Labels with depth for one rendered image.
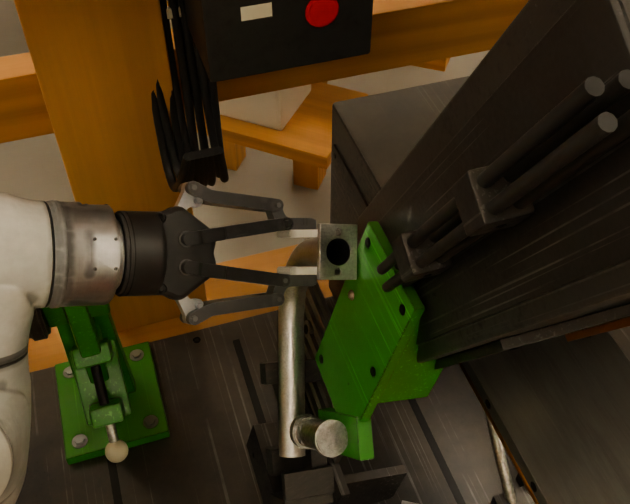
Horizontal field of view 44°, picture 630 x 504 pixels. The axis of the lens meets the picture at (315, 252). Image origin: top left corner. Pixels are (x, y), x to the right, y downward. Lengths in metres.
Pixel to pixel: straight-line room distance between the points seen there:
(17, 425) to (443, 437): 0.57
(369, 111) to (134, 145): 0.28
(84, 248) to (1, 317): 0.08
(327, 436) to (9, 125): 0.54
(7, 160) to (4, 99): 1.98
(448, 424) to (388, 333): 0.35
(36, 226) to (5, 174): 2.29
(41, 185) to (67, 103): 1.94
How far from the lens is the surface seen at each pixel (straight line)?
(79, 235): 0.66
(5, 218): 0.65
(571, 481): 0.79
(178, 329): 1.18
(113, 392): 1.00
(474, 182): 0.47
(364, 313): 0.77
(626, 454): 0.82
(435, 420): 1.06
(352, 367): 0.81
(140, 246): 0.67
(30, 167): 2.93
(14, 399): 0.68
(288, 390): 0.90
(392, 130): 0.91
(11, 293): 0.64
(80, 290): 0.67
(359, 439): 0.81
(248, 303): 0.74
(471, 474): 1.03
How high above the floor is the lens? 1.80
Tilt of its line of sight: 47 degrees down
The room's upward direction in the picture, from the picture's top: straight up
